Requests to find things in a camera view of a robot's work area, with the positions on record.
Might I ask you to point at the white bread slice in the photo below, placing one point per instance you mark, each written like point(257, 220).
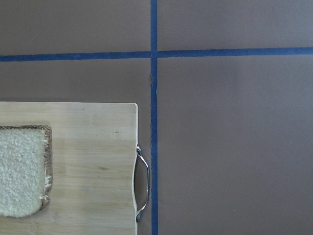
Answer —
point(25, 169)

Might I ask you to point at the metal cutting board handle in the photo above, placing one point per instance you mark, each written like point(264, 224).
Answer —
point(140, 157)

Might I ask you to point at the wooden cutting board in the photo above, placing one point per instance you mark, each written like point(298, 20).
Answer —
point(94, 152)

